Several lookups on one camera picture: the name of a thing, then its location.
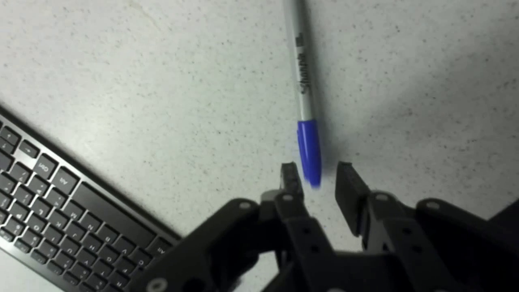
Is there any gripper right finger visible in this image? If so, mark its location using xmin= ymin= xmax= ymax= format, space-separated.
xmin=335 ymin=161 xmax=519 ymax=292

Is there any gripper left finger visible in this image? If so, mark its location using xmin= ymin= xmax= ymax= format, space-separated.
xmin=129 ymin=162 xmax=341 ymax=292

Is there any black computer keyboard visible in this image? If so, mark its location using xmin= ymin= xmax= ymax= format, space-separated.
xmin=0 ymin=103 xmax=182 ymax=292

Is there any blue capped marker pen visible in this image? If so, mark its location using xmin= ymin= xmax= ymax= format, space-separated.
xmin=282 ymin=0 xmax=323 ymax=189

